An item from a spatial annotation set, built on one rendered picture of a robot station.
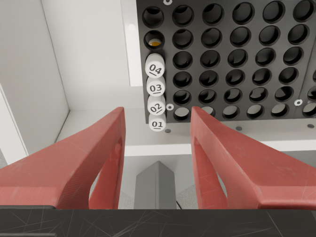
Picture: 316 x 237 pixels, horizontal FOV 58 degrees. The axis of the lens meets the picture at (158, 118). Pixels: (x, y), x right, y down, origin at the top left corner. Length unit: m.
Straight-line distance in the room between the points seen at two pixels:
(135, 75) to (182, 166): 1.22
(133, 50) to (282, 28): 0.12
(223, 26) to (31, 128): 0.15
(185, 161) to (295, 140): 1.19
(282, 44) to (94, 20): 0.15
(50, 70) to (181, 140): 0.13
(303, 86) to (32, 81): 0.19
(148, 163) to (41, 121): 1.21
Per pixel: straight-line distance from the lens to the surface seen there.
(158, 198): 1.26
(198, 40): 0.19
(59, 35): 0.27
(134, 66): 0.25
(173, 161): 1.42
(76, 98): 0.29
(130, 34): 0.24
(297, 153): 0.54
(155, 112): 0.20
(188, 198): 1.70
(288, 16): 0.20
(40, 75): 0.24
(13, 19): 0.21
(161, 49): 0.19
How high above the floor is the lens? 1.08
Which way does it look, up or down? 55 degrees down
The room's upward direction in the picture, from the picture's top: 180 degrees clockwise
